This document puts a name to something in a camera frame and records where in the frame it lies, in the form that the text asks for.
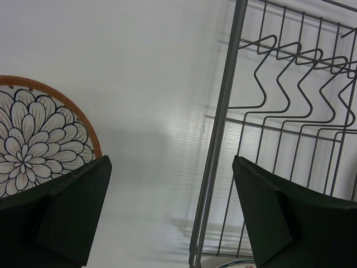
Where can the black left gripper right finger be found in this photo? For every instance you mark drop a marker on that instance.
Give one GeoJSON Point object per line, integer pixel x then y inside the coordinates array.
{"type": "Point", "coordinates": [291, 226]}

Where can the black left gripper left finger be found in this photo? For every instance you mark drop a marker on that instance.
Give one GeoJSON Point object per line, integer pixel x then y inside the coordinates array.
{"type": "Point", "coordinates": [54, 224]}

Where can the floral plate with orange rim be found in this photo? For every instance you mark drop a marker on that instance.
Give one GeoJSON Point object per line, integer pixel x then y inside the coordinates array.
{"type": "Point", "coordinates": [44, 135]}

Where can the grey wire dish rack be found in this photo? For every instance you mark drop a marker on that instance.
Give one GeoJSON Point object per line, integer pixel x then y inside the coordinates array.
{"type": "Point", "coordinates": [287, 103]}

